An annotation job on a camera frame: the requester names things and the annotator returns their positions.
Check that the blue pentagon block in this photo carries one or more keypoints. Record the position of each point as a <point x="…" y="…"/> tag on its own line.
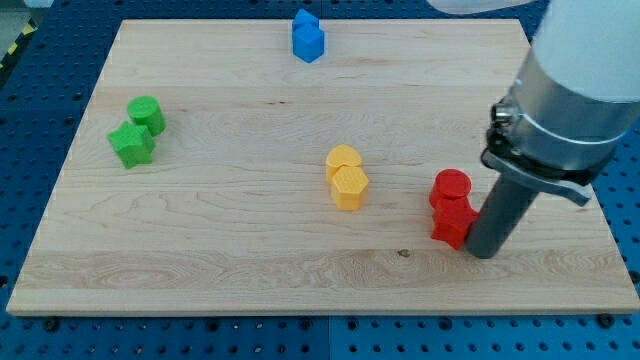
<point x="304" y="17"/>

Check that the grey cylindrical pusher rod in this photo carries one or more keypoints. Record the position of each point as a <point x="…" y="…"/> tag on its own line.
<point x="500" y="213"/>

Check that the yellow heart block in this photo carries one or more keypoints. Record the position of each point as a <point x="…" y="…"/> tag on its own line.
<point x="341" y="156"/>

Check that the light wooden board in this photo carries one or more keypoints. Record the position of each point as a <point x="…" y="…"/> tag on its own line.
<point x="234" y="215"/>

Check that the blue cube block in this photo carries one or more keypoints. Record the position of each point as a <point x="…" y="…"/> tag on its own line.
<point x="308" y="42"/>

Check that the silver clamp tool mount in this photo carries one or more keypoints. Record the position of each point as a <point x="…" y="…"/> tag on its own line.
<point x="547" y="138"/>

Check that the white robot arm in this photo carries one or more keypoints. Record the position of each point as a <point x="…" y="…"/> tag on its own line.
<point x="591" y="47"/>

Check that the green cylinder block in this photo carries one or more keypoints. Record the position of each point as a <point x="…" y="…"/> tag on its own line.
<point x="145" y="110"/>

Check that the red cylinder block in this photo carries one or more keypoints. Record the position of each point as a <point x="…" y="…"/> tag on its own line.
<point x="450" y="184"/>

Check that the yellow hexagon block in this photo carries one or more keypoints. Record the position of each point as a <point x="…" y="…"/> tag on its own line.
<point x="349" y="188"/>

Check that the red star block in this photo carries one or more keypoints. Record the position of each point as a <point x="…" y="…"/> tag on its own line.
<point x="452" y="220"/>

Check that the green star block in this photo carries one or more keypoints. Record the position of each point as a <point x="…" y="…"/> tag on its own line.
<point x="133" y="144"/>

